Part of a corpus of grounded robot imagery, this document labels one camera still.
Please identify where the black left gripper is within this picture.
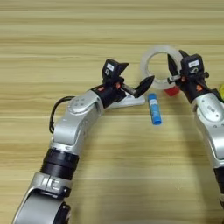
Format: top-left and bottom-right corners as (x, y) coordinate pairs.
(93, 61), (156, 109)

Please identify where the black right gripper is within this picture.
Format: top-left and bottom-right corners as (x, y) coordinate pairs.
(167, 49), (212, 103)

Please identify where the clear tape roll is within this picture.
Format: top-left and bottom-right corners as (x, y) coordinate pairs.
(139, 45), (185, 91)

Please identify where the blue glue stick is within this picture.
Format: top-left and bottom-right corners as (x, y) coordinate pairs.
(147, 93), (163, 126)

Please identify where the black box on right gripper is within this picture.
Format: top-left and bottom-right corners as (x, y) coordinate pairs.
(180, 53), (205, 77)

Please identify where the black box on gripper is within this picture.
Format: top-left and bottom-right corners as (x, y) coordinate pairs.
(101, 59), (125, 84)
(180, 53), (205, 77)

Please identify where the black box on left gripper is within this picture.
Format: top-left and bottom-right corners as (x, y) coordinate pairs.
(101, 59), (125, 84)

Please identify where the white rectangular dongle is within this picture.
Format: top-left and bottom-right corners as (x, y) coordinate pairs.
(106, 92), (146, 110)

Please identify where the red cube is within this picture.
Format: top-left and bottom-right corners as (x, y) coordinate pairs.
(164, 85), (181, 97)

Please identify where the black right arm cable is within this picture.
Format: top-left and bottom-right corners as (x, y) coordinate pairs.
(213, 88), (224, 102)

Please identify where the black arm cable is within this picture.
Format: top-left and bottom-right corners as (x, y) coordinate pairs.
(213, 88), (224, 102)
(48, 95), (76, 135)

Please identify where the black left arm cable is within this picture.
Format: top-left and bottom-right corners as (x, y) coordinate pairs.
(48, 95), (76, 135)

